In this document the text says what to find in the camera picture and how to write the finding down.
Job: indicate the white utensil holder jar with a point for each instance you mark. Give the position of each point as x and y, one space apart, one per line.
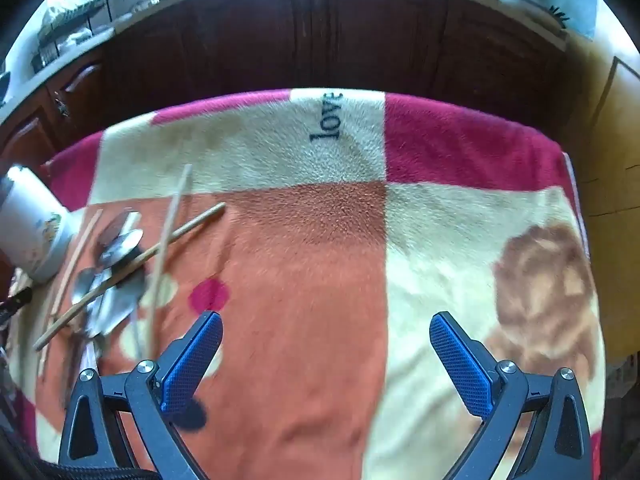
30 220

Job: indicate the steel spoon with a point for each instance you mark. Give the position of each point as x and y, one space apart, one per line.
116 222

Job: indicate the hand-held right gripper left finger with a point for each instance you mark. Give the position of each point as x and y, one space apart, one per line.
192 360

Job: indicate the dark wooden kitchen cabinets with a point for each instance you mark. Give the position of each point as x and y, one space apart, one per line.
300 35

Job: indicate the pale grey spoon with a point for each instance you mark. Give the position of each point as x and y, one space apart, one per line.
117 307

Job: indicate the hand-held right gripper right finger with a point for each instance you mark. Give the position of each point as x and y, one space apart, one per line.
460 365

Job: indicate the printed patchwork blanket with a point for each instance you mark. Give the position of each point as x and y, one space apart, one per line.
320 240

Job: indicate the shiny silver spoon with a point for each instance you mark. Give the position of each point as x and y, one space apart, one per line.
84 282

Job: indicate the small white basin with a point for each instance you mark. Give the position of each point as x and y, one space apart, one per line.
525 0

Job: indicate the brown wooden chopstick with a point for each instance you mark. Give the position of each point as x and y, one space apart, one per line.
190 225

